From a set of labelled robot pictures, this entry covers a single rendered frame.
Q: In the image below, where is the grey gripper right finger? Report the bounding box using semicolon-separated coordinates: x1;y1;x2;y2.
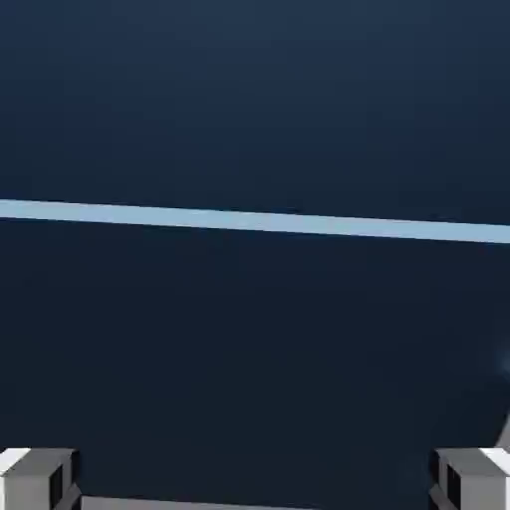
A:
428;446;510;510

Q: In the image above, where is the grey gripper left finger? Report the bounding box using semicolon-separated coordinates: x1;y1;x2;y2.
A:
0;446;84;510

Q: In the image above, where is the dark blue cabinet door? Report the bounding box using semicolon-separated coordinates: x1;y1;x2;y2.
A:
0;217;510;510
0;0;510;227

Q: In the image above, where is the dark blue cabinet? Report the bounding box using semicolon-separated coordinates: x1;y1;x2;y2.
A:
0;0;510;510

